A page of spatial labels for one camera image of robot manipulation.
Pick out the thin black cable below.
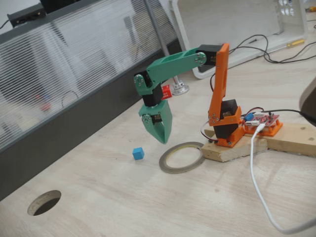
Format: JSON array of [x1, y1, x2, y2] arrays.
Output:
[[228, 34, 316, 64], [271, 40, 316, 64]]

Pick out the white USB cable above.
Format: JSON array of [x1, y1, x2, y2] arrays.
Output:
[[249, 123, 316, 235]]

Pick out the grey rounded blurry object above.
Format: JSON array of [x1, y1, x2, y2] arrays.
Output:
[[298, 76, 316, 126]]

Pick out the silver metal pole with flange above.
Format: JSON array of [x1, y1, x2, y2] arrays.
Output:
[[145, 0, 190, 96]]

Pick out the yellow handled screwdriver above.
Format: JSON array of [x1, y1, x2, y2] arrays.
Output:
[[269, 39, 306, 52]]

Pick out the wooden base block with holes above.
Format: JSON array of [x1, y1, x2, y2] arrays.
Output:
[[200, 132, 269, 163]]

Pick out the red controller circuit board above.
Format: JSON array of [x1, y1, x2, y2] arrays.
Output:
[[241, 111, 281, 129]]

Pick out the large white plastic tray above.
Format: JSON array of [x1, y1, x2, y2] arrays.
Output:
[[168, 0, 309, 79]]

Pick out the flat black device box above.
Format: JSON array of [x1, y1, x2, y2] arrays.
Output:
[[6, 3, 47, 27]]

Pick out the small red packet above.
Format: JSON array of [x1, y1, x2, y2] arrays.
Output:
[[160, 84, 173, 101]]

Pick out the black power cable with plug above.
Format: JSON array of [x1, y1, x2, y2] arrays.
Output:
[[269, 110, 316, 120]]

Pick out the dark monitor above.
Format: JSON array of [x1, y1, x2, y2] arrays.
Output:
[[40, 0, 83, 14]]

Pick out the small blue cube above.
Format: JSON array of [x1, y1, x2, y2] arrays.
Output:
[[132, 147, 145, 160]]

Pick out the grey ring of tape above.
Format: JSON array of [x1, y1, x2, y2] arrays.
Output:
[[158, 141, 205, 174]]

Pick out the frosted partition with grey frame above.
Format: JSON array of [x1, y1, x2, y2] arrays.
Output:
[[0, 0, 182, 202]]

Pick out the pale wooden plank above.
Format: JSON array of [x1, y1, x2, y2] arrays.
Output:
[[256, 122, 316, 158]]

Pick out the orange circuit board mount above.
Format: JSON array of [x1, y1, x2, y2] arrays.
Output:
[[243, 120, 283, 137]]

